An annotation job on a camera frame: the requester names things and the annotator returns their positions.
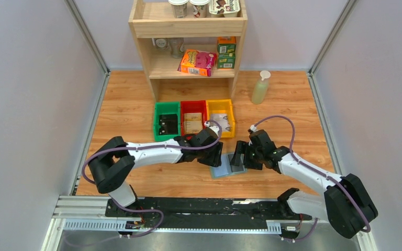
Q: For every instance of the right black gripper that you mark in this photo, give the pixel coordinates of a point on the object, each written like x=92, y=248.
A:
x=242, y=148

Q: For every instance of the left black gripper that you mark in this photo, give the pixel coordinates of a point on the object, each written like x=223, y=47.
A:
x=215, y=159

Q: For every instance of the grey-green card holder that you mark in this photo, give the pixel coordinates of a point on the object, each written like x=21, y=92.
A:
x=224, y=169

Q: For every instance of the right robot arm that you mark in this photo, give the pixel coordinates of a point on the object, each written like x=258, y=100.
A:
x=343, y=201

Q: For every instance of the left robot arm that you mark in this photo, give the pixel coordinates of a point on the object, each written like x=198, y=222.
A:
x=113, y=162

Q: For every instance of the white card in yellow bin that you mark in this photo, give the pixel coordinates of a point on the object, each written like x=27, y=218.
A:
x=219, y=117

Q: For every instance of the tan cards in red bin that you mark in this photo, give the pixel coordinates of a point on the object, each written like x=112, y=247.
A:
x=192, y=123

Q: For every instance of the black cards in green bin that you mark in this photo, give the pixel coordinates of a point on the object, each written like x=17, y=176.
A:
x=168, y=124

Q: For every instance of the yellow plastic bin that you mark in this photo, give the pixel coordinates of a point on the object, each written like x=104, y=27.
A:
x=223, y=106

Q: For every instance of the red plastic bin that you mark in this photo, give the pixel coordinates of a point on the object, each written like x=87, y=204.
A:
x=193, y=106

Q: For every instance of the green plastic bin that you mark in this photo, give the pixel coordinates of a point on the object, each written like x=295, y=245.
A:
x=164, y=108

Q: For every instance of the green soap bottle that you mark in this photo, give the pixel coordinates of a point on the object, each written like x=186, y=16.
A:
x=261, y=87

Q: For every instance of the orange pink snack box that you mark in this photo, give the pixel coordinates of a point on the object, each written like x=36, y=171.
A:
x=197, y=62

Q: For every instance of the green orange carton box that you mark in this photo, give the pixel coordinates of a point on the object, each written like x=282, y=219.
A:
x=226, y=50

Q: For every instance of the clear glass on shelf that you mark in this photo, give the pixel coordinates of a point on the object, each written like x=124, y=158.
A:
x=177, y=47

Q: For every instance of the wooden shelf unit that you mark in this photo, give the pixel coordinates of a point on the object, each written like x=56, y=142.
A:
x=189, y=40

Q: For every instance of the glass jar on shelf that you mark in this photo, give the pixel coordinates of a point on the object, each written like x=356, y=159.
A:
x=161, y=44

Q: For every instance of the middle yogurt cup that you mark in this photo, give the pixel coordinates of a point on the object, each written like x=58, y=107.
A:
x=200, y=8

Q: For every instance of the yogurt cup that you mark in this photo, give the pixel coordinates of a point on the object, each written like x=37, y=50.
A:
x=200, y=8
x=179, y=8

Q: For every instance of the chocolate pudding pack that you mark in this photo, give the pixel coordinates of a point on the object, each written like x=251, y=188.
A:
x=224, y=8

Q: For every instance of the left yogurt cup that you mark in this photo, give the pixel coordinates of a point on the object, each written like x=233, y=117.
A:
x=179, y=8

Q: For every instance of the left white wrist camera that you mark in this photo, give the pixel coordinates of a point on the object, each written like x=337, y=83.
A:
x=214, y=127

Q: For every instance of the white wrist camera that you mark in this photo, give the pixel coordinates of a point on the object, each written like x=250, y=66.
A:
x=252, y=129
x=214, y=127

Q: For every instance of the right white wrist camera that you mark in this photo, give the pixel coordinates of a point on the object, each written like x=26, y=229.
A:
x=252, y=129

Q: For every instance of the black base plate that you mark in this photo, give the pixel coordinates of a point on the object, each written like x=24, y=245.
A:
x=206, y=213

